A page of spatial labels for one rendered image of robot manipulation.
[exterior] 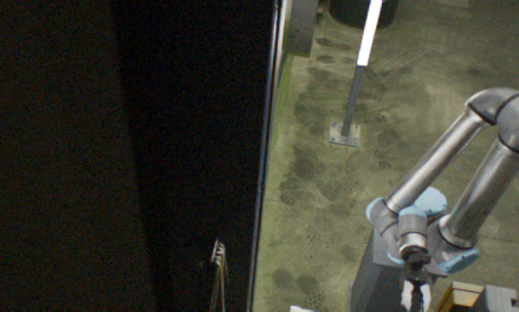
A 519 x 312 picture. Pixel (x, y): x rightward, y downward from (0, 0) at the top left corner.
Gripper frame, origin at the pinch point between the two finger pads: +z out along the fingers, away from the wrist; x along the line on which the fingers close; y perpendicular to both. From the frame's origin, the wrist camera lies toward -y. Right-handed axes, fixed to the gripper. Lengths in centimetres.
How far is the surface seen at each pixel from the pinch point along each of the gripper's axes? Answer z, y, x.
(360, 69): -183, 53, 14
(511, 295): 28, -55, -2
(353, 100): -183, 77, 14
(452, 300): 25, -45, 5
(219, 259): 29, -52, 52
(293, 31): -265, 87, 61
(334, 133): -184, 108, 21
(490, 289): 27, -55, 2
